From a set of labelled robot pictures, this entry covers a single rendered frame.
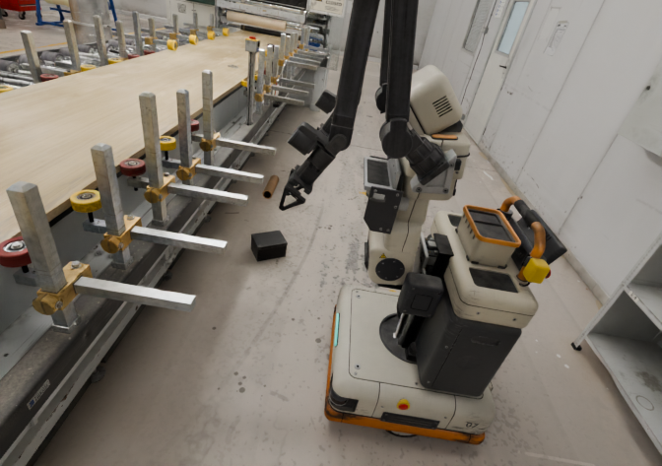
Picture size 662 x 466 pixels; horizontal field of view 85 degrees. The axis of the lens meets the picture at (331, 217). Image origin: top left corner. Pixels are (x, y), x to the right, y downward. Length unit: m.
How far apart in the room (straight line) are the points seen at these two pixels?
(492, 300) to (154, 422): 1.35
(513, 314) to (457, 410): 0.50
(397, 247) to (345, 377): 0.57
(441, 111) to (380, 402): 1.08
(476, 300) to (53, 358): 1.15
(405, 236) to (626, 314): 1.64
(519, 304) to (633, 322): 1.44
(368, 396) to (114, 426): 0.98
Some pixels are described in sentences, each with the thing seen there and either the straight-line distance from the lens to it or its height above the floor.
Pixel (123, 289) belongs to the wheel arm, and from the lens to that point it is 1.04.
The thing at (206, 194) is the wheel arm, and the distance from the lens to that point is 1.37.
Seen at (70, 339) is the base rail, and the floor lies 0.70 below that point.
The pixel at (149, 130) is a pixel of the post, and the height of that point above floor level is 1.06.
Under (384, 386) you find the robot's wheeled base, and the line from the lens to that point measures 1.55.
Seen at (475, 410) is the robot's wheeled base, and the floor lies 0.27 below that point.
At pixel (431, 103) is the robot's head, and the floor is 1.31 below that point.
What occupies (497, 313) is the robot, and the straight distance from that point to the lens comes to 1.30.
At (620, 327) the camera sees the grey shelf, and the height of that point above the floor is 0.20.
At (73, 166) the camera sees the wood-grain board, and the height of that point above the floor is 0.90.
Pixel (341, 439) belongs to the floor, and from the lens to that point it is 1.73.
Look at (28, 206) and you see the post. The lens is 0.93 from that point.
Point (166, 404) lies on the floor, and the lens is 1.79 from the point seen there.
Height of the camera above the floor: 1.52
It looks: 32 degrees down
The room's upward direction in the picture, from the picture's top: 11 degrees clockwise
